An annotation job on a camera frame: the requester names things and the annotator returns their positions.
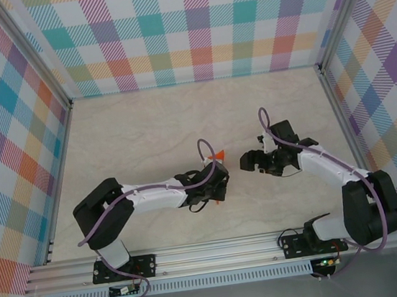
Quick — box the orange paper sheet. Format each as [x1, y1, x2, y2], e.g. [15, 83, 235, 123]
[209, 149, 233, 205]

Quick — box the circuit board with green light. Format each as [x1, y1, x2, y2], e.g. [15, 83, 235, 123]
[315, 255, 344, 270]

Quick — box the small black circuit board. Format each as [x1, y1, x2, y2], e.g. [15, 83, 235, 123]
[108, 283, 141, 297]

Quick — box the thin black right gripper cable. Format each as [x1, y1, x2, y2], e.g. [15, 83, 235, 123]
[280, 166, 306, 180]

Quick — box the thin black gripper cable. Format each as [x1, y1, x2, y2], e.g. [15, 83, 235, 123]
[188, 199, 211, 215]
[280, 166, 306, 180]

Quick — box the thin black left gripper cable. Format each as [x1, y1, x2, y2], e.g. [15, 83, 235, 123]
[188, 199, 211, 215]

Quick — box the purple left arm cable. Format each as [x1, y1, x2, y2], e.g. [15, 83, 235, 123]
[67, 137, 236, 297]

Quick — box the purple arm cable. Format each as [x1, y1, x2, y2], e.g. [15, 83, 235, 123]
[67, 137, 236, 297]
[257, 93, 396, 286]

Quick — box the aluminium mounting rail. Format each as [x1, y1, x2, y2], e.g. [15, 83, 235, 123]
[20, 217, 397, 296]

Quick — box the aluminium side rail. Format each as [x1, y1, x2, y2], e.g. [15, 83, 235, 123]
[315, 60, 391, 225]
[24, 102, 91, 265]

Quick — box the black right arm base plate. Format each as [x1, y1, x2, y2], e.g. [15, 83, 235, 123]
[280, 227, 349, 260]

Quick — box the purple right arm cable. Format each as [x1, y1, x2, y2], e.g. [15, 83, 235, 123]
[257, 93, 396, 286]

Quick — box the slotted grey cable tray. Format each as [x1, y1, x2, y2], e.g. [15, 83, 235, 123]
[40, 260, 315, 297]

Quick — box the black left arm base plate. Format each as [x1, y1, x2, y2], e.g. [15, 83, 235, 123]
[90, 253, 159, 286]

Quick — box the aluminium frame post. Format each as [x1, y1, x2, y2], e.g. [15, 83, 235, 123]
[0, 0, 73, 117]
[305, 0, 388, 73]

